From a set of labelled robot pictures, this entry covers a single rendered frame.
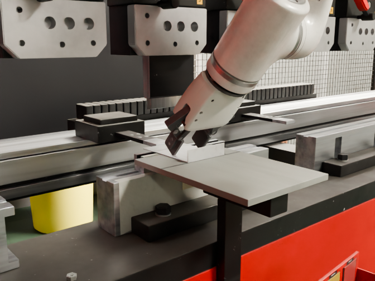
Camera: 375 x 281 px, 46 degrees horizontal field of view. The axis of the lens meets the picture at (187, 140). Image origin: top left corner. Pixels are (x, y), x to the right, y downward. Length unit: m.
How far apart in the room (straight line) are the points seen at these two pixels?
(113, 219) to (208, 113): 0.24
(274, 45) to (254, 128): 0.73
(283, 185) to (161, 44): 0.30
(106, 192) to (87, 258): 0.12
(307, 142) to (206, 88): 0.51
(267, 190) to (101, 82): 0.80
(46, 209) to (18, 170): 2.01
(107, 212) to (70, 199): 2.14
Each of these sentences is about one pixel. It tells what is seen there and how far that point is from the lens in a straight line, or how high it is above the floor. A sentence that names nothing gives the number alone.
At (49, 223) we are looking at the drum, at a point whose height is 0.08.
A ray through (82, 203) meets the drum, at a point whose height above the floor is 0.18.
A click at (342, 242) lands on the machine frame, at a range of 1.09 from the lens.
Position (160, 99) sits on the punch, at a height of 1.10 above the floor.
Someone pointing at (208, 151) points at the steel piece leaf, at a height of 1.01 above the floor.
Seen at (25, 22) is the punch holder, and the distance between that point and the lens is 0.64.
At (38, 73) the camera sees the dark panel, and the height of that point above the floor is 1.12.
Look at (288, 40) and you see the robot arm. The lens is 0.65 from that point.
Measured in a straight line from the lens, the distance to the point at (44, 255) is 0.74.
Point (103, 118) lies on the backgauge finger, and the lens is 0.98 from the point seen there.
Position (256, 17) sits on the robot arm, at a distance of 0.62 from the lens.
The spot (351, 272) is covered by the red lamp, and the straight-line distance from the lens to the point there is 0.84.
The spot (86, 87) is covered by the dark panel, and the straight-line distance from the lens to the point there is 1.29.
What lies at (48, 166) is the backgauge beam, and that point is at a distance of 0.98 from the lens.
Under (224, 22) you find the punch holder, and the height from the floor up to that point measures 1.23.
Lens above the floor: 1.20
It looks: 12 degrees down
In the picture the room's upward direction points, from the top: straight up
